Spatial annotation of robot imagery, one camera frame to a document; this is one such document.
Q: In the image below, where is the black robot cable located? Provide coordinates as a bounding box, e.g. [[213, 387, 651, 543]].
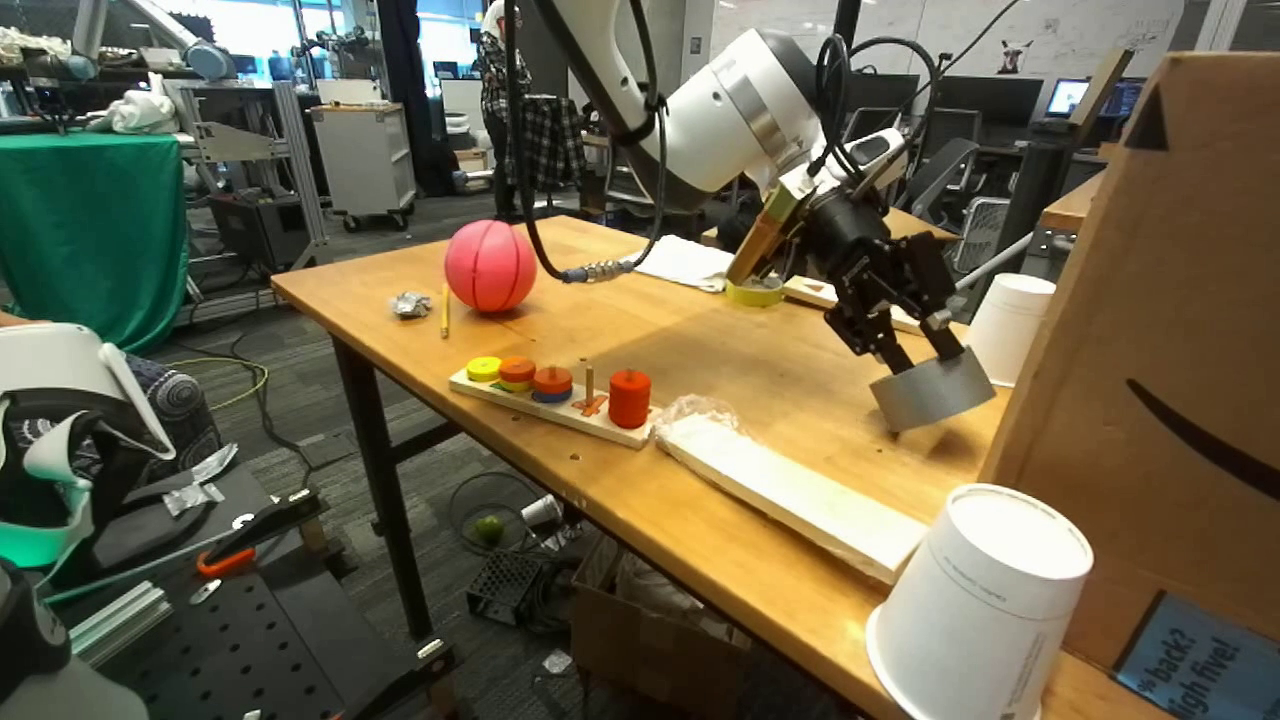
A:
[[495, 0, 944, 290]]

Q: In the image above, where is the black monitor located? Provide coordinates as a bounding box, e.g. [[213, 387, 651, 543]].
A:
[[930, 74, 1049, 131]]

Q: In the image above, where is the white paper cup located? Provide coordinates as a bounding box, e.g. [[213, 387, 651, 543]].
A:
[[862, 481, 1095, 720], [962, 274, 1063, 394]]

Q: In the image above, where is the standing person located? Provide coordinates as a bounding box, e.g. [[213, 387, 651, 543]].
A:
[[470, 0, 536, 224]]

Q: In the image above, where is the black vertical pole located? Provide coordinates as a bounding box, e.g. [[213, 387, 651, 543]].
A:
[[826, 0, 867, 54]]

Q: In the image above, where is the black table frame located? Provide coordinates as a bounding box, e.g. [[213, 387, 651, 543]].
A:
[[324, 334, 470, 684]]

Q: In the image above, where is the red-orange toy cylinder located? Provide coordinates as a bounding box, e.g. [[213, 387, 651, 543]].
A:
[[607, 366, 657, 434]]

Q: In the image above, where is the wooden stool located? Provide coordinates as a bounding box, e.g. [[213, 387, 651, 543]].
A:
[[876, 199, 958, 274]]

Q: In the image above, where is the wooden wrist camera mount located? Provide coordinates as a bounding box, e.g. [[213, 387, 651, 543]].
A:
[[723, 173, 813, 291]]

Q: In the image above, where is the white rectangular block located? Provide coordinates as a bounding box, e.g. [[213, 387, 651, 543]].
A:
[[651, 400, 930, 587]]

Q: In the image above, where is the seated person patterned clothing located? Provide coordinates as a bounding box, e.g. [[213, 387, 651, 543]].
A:
[[122, 356, 229, 466]]

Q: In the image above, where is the gray tape roll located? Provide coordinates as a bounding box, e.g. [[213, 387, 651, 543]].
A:
[[867, 349, 1001, 439]]

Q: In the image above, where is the plaid cloth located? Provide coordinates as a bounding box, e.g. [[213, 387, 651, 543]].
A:
[[513, 91, 591, 195]]

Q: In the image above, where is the black perforated plate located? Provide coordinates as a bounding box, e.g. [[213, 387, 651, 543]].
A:
[[122, 566, 457, 720]]

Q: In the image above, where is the lit blue screen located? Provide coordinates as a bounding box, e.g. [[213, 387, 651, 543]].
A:
[[1040, 77, 1153, 131]]

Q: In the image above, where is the white cart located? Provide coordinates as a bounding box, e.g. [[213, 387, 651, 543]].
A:
[[307, 97, 420, 231]]

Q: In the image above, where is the pink basketball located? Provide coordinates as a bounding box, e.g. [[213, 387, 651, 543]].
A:
[[441, 216, 544, 321]]

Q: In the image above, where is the green tablecloth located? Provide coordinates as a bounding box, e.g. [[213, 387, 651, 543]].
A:
[[0, 127, 191, 359]]

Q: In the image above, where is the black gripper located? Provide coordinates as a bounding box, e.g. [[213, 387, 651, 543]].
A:
[[801, 188, 984, 381]]

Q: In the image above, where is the brown cardboard box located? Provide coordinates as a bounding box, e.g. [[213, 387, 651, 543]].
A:
[[569, 586, 751, 720]]

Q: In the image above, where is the large cardboard box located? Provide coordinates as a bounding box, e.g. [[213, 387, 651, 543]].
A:
[[978, 54, 1280, 720]]

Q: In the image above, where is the small yellow-green container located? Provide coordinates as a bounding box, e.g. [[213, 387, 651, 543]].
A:
[[723, 274, 790, 313]]

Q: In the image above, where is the orange-handled tool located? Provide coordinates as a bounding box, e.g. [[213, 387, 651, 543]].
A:
[[191, 539, 261, 586]]

